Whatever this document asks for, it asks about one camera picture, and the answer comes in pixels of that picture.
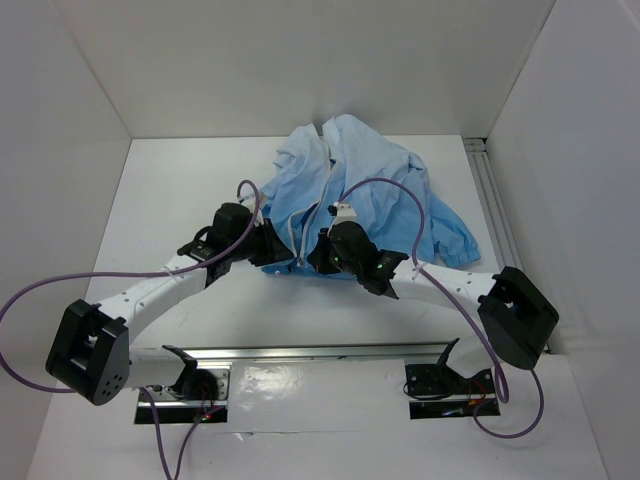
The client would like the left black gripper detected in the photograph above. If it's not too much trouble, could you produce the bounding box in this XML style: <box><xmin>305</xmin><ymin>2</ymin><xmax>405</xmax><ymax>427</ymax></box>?
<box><xmin>228</xmin><ymin>217</ymin><xmax>292</xmax><ymax>266</ymax></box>

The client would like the light blue zip jacket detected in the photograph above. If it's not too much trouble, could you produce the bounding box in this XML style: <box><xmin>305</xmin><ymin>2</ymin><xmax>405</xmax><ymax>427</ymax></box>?
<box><xmin>260</xmin><ymin>114</ymin><xmax>481</xmax><ymax>275</ymax></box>

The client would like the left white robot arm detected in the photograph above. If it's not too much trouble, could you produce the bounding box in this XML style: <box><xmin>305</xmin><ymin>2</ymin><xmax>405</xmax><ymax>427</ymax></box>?
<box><xmin>45</xmin><ymin>203</ymin><xmax>293</xmax><ymax>406</ymax></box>

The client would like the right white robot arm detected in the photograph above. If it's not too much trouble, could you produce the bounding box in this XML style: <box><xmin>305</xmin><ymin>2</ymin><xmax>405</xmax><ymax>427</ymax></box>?
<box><xmin>308</xmin><ymin>221</ymin><xmax>559</xmax><ymax>392</ymax></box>

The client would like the front aluminium rail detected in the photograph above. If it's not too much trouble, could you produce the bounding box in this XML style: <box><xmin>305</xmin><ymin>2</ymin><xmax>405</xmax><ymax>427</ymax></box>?
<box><xmin>180</xmin><ymin>342</ymin><xmax>448</xmax><ymax>362</ymax></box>

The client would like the aluminium rail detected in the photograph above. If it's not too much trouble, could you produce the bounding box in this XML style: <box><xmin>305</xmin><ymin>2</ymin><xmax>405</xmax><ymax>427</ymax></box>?
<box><xmin>180</xmin><ymin>342</ymin><xmax>448</xmax><ymax>362</ymax></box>
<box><xmin>462</xmin><ymin>138</ymin><xmax>523</xmax><ymax>269</ymax></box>

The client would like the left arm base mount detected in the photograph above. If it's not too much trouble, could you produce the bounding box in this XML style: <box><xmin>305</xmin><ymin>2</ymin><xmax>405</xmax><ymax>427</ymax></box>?
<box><xmin>134</xmin><ymin>345</ymin><xmax>231</xmax><ymax>425</ymax></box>

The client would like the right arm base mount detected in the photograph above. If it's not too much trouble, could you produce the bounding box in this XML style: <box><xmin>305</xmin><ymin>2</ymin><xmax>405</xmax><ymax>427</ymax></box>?
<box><xmin>403</xmin><ymin>339</ymin><xmax>500</xmax><ymax>420</ymax></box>

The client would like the right side aluminium rail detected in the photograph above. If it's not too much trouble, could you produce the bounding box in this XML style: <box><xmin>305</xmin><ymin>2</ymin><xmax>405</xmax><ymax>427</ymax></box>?
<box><xmin>462</xmin><ymin>138</ymin><xmax>523</xmax><ymax>269</ymax></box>

